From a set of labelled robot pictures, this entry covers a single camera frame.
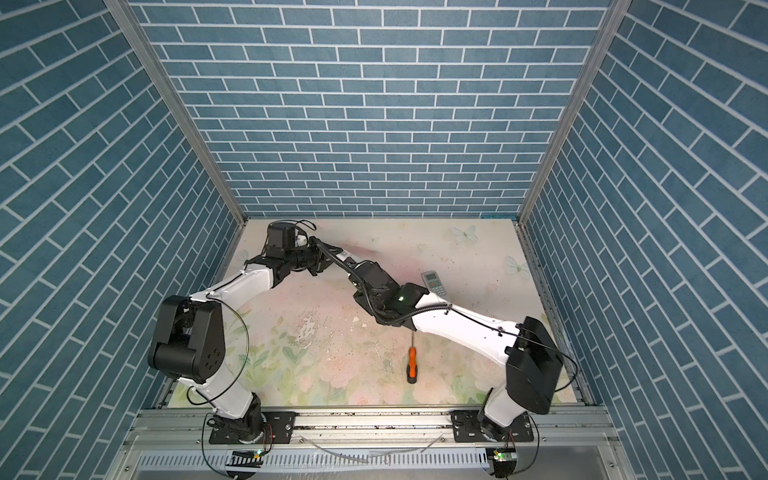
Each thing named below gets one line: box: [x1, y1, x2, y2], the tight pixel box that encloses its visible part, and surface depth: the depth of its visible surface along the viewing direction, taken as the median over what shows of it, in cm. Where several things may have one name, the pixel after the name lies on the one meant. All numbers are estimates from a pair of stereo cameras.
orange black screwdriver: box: [406, 331, 418, 384], surface depth 84 cm
